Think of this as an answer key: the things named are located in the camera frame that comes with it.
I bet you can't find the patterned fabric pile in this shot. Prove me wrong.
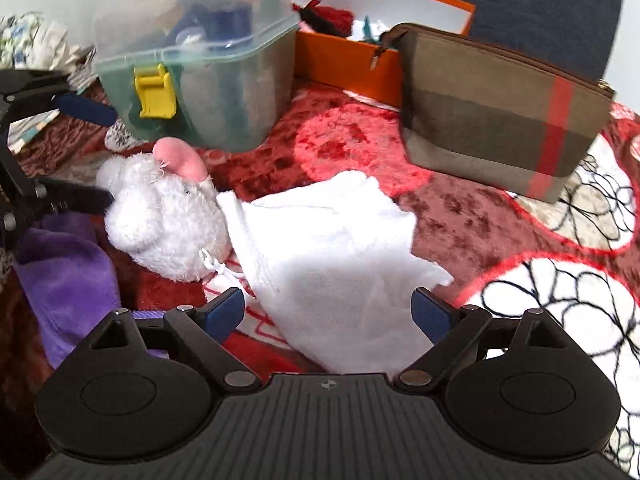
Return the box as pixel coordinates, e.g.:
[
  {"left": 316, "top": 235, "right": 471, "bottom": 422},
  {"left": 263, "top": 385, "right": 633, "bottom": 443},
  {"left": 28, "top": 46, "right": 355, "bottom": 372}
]
[{"left": 1, "top": 11, "right": 117, "bottom": 154}]

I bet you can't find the purple fleece cloth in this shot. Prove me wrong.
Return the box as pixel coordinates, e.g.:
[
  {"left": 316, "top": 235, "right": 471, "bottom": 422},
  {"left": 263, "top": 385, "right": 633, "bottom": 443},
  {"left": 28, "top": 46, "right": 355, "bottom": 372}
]
[{"left": 13, "top": 212, "right": 142, "bottom": 368}]

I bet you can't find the white plush toy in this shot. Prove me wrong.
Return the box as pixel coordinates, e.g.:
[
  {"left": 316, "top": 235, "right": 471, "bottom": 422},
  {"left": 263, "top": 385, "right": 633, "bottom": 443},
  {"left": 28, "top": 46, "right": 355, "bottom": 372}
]
[{"left": 96, "top": 136, "right": 232, "bottom": 283}]

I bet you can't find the white cotton cloth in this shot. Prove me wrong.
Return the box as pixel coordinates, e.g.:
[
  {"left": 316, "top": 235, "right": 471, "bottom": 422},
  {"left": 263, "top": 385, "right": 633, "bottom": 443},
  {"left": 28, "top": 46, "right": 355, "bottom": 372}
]
[{"left": 217, "top": 170, "right": 454, "bottom": 376}]

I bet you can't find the clear plastic storage box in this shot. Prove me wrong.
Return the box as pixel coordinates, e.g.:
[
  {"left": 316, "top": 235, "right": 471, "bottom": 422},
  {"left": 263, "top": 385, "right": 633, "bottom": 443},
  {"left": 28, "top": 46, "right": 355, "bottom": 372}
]
[{"left": 93, "top": 0, "right": 298, "bottom": 153}]

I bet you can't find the brown plaid zipper pouch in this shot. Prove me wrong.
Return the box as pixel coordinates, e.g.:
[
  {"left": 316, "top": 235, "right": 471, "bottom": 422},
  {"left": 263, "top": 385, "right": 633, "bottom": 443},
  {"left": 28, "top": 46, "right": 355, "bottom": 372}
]
[{"left": 374, "top": 23, "right": 615, "bottom": 203}]

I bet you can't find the orange cardboard box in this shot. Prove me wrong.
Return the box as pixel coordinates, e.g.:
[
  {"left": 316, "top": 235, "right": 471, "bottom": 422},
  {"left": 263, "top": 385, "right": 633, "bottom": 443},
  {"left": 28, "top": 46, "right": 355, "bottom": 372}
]
[{"left": 292, "top": 0, "right": 475, "bottom": 107}]

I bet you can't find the teal ribbon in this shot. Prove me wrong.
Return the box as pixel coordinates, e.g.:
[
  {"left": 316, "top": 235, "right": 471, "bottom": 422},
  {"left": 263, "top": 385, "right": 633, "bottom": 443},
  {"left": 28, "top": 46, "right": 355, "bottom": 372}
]
[{"left": 352, "top": 16, "right": 387, "bottom": 44}]

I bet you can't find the red knitted item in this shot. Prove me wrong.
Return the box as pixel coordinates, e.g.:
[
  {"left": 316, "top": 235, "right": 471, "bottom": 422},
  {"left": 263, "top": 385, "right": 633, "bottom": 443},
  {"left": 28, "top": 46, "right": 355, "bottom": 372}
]
[{"left": 292, "top": 0, "right": 355, "bottom": 38}]

